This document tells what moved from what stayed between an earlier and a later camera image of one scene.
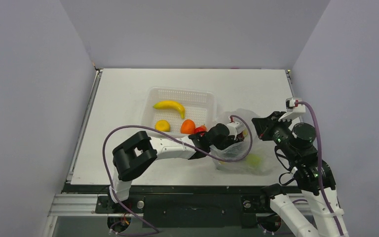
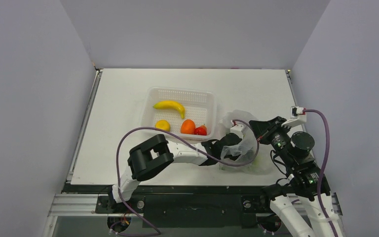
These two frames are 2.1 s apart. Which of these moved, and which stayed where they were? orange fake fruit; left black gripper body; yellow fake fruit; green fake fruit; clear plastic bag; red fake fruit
Moved: green fake fruit; left black gripper body
Stayed: orange fake fruit; red fake fruit; clear plastic bag; yellow fake fruit
